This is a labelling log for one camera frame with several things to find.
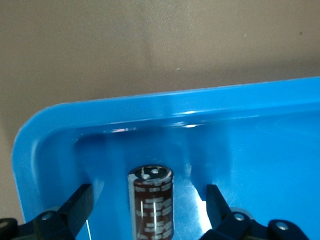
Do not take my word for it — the blue plastic tray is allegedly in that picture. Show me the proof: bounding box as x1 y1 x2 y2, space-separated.
11 76 320 240

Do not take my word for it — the brown table mat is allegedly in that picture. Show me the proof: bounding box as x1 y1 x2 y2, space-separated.
0 0 320 221

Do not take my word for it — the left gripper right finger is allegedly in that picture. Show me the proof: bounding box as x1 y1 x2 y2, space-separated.
199 184 310 240

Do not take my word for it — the short brown capacitor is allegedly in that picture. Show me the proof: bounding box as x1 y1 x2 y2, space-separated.
127 164 175 240

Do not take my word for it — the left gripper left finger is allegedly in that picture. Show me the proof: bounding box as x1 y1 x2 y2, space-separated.
0 183 95 240

